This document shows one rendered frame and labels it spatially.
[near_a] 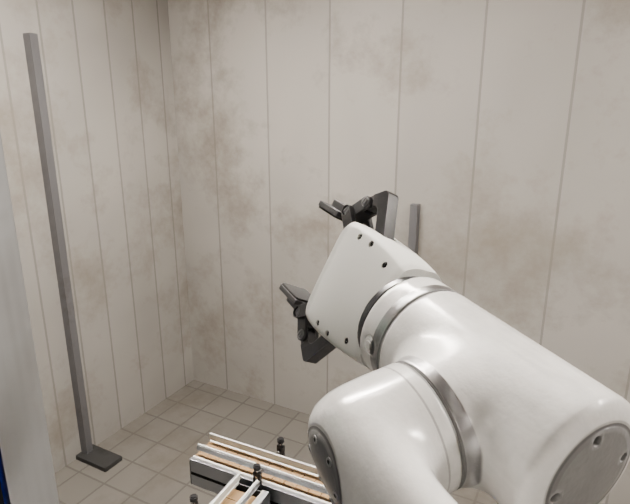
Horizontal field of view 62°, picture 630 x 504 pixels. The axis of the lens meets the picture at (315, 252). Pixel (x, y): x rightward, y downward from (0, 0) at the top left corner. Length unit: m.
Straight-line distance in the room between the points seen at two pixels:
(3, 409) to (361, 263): 0.45
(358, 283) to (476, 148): 2.34
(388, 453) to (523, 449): 0.06
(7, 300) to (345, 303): 0.39
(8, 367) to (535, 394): 0.56
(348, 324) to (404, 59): 2.47
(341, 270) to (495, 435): 0.20
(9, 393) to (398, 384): 0.50
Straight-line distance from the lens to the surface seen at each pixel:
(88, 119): 3.14
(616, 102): 2.67
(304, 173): 3.07
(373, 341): 0.36
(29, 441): 0.74
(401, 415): 0.28
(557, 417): 0.28
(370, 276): 0.41
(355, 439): 0.27
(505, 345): 0.32
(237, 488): 1.66
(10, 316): 0.67
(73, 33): 3.14
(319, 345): 0.47
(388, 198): 0.45
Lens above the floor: 1.97
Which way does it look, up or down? 16 degrees down
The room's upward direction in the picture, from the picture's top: straight up
